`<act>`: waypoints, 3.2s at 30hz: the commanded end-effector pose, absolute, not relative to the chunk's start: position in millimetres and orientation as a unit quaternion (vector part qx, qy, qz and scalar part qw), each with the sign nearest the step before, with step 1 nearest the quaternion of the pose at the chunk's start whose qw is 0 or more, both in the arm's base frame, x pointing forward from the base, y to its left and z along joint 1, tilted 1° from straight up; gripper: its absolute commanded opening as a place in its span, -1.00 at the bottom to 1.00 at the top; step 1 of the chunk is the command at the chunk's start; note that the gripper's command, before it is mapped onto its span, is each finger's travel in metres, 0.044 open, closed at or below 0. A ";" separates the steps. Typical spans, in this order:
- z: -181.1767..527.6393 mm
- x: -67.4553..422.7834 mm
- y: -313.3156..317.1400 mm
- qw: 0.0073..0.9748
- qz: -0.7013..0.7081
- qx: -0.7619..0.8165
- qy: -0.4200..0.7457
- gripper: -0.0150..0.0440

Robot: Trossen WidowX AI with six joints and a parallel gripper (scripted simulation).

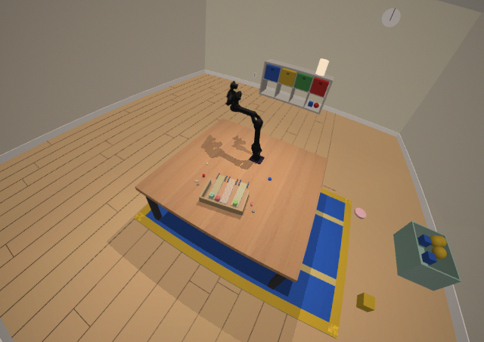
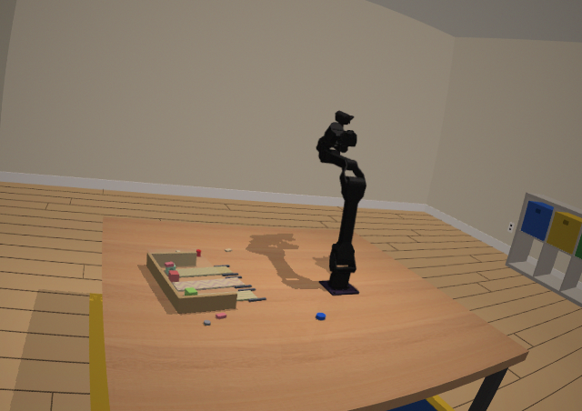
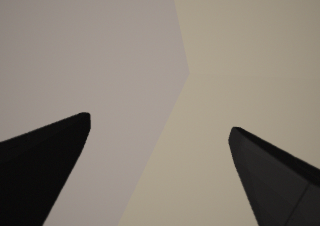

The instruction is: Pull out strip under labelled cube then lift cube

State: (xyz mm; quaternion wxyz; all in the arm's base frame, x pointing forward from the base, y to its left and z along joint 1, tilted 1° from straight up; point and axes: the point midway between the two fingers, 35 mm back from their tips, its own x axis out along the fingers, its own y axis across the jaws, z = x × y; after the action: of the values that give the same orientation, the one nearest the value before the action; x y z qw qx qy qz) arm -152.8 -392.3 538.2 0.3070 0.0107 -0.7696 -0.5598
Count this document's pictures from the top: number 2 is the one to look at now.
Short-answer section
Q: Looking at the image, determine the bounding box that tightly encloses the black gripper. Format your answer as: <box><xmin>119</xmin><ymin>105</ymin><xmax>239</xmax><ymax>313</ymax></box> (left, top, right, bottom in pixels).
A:
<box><xmin>335</xmin><ymin>110</ymin><xmax>353</xmax><ymax>153</ymax></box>

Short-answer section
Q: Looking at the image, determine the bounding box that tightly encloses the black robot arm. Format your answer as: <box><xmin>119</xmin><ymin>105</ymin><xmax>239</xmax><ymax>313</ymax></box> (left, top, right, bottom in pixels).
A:
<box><xmin>316</xmin><ymin>122</ymin><xmax>366</xmax><ymax>289</ymax></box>

